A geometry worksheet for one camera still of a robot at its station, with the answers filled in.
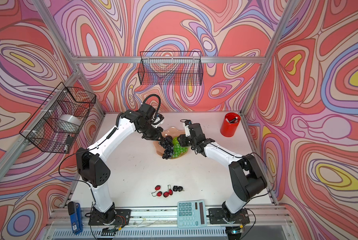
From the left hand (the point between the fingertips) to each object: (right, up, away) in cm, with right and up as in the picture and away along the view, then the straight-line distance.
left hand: (164, 138), depth 81 cm
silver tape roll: (-45, +8, -11) cm, 47 cm away
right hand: (+9, -2, +9) cm, 13 cm away
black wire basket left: (-54, +7, -8) cm, 55 cm away
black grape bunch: (+1, -3, +3) cm, 5 cm away
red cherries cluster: (+1, -31, -1) cm, 31 cm away
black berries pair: (+6, -28, -1) cm, 29 cm away
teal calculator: (+14, -37, -8) cm, 41 cm away
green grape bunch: (+7, -9, +9) cm, 15 cm away
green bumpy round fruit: (+6, -5, +11) cm, 13 cm away
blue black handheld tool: (-43, -35, -9) cm, 57 cm away
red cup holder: (+41, +8, +15) cm, 44 cm away
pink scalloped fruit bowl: (+2, +3, +23) cm, 23 cm away
